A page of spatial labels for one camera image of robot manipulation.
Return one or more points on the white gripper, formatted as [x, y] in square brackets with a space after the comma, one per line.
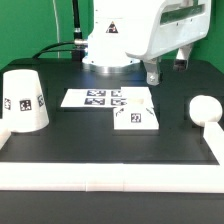
[156, 27]

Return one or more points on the white lamp base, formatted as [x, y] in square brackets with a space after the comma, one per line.
[137, 111]

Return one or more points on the white lamp bulb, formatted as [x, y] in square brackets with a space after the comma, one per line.
[204, 109]

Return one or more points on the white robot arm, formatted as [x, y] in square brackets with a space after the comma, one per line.
[106, 43]

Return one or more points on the white lamp shade cone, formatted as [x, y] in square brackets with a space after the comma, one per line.
[24, 108]

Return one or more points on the white marker sheet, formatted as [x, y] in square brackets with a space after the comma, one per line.
[104, 98]

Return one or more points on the white U-shaped fence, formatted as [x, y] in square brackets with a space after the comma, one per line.
[121, 177]

